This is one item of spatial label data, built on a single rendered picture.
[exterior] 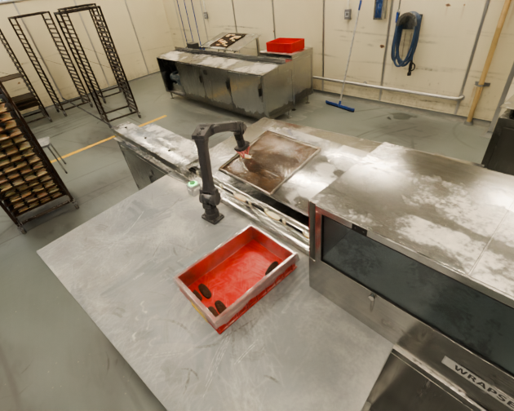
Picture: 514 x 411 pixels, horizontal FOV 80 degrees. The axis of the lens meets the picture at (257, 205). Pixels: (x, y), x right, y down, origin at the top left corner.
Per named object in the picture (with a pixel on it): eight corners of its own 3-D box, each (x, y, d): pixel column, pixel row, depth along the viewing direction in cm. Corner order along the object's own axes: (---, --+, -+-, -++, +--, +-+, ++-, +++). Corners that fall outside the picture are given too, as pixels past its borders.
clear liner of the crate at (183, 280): (176, 290, 141) (170, 276, 135) (253, 234, 164) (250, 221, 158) (219, 338, 120) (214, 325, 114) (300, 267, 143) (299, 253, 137)
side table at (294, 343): (98, 326, 227) (35, 251, 176) (193, 249, 278) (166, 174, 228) (299, 570, 125) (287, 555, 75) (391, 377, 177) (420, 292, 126)
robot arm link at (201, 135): (186, 129, 154) (204, 129, 151) (200, 121, 165) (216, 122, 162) (200, 205, 175) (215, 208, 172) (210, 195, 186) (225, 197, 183)
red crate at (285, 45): (266, 51, 489) (265, 42, 481) (280, 46, 508) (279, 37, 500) (291, 53, 460) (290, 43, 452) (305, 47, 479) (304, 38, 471)
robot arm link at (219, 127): (196, 134, 163) (214, 135, 160) (195, 123, 161) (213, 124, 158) (230, 129, 202) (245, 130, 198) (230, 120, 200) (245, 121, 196)
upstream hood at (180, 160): (113, 134, 295) (110, 126, 290) (130, 128, 304) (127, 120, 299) (183, 176, 217) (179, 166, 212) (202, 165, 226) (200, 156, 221)
